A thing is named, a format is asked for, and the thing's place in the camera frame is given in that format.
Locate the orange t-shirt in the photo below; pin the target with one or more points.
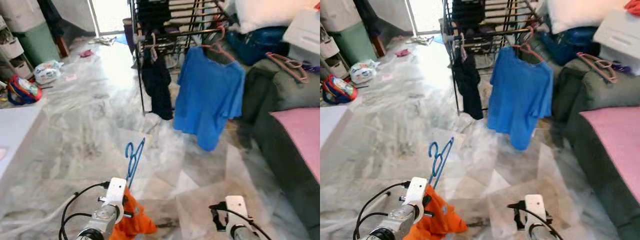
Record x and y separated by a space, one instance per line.
137 220
445 220

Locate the blue plastic hanger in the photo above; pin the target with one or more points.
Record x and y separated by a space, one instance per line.
445 160
137 160

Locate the pale plastic hanger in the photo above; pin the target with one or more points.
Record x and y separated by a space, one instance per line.
462 47
151 47

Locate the salmon pink plastic hanger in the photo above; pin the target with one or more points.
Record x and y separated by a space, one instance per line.
217 47
600 64
527 48
290 64

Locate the black garment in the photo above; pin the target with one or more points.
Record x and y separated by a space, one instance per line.
157 90
469 90

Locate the pink paper sheet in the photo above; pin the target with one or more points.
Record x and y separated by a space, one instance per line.
388 77
70 78

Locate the red and blue backpack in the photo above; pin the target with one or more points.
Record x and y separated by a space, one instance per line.
340 90
24 91

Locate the pink cushion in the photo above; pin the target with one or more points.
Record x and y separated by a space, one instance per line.
300 135
617 140

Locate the clear plastic bag of packs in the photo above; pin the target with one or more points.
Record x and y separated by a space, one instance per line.
49 72
365 71

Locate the red crumpled cloth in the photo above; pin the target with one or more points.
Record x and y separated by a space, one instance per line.
86 53
403 52

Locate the beige crumpled cloth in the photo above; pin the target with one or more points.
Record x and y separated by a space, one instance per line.
106 41
422 40

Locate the black metal drying rack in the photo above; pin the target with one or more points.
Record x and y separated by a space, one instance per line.
448 40
136 40

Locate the blue floor mat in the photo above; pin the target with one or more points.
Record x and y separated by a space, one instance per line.
122 39
438 38

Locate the green cabinet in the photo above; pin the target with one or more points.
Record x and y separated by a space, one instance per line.
357 45
39 45

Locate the white drawer unit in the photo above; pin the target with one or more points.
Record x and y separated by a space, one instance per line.
330 47
12 50

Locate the dark navy garment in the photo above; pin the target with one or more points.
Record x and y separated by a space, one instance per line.
152 15
467 15

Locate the dark blue bag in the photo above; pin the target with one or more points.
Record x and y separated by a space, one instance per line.
257 45
570 45

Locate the white storage box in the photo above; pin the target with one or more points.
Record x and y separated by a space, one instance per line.
305 32
620 32

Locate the white pillow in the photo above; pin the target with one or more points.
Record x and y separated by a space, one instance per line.
270 15
585 15

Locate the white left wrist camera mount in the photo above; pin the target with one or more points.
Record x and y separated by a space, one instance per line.
116 197
419 196

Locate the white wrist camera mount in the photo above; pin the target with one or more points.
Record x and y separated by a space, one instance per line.
236 210
419 196
116 197
535 210

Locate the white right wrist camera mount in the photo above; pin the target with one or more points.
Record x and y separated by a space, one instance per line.
535 210
236 210

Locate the brown wooden post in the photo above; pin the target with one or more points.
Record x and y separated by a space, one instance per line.
379 46
62 47

